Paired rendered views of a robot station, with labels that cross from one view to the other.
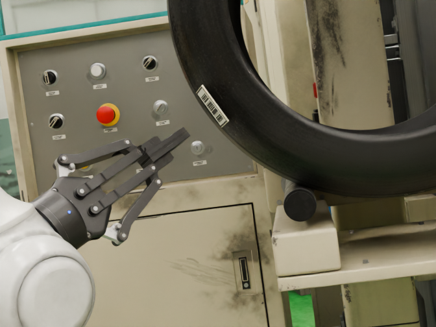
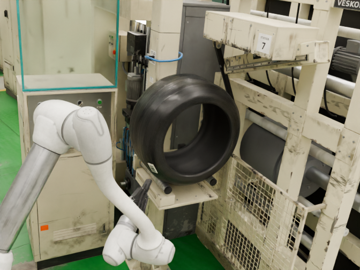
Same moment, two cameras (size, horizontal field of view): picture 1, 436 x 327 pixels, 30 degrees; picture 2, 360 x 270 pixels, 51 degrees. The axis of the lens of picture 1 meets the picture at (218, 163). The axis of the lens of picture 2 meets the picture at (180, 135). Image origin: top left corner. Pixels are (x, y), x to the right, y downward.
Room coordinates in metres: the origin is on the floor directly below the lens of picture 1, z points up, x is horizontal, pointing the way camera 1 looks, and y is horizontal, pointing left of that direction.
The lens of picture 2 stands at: (-0.35, 0.86, 1.93)
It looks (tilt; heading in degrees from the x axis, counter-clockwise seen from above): 22 degrees down; 325
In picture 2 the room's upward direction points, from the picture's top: 6 degrees clockwise
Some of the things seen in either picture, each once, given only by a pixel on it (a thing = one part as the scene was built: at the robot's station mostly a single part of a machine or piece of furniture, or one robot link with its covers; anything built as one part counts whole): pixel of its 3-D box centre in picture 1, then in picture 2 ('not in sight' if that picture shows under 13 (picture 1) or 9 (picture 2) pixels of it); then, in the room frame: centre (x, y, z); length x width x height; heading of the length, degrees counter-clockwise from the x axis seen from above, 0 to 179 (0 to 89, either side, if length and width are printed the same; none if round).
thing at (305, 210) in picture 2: not in sight; (240, 218); (1.00, -0.56, 0.65); 0.90 x 0.02 x 0.70; 174
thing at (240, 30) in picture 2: not in sight; (254, 33); (1.10, -0.54, 1.71); 0.61 x 0.25 x 0.15; 174
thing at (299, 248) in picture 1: (304, 233); (154, 185); (1.27, -0.12, 0.84); 0.36 x 0.09 x 0.06; 174
